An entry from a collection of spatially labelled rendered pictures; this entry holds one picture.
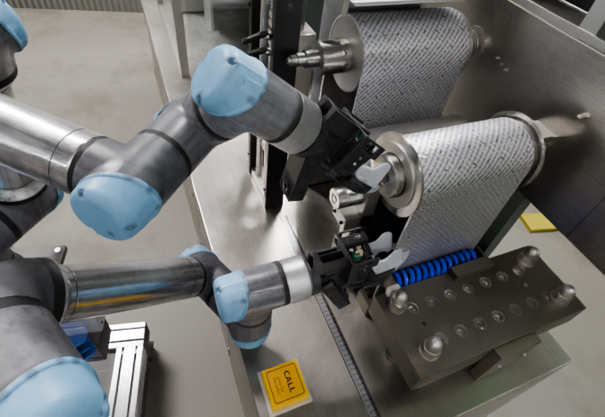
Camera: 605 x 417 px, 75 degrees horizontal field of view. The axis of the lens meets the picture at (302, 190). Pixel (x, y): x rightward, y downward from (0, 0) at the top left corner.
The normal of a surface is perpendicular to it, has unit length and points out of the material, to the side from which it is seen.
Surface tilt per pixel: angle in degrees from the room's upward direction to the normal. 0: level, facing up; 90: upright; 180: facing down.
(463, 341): 0
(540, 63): 90
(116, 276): 48
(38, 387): 22
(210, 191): 0
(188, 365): 0
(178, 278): 58
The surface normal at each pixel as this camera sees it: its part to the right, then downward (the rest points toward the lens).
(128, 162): 0.25, -0.63
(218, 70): -0.65, -0.29
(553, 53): -0.92, 0.20
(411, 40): 0.35, 0.09
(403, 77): 0.36, 0.72
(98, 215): -0.35, 0.65
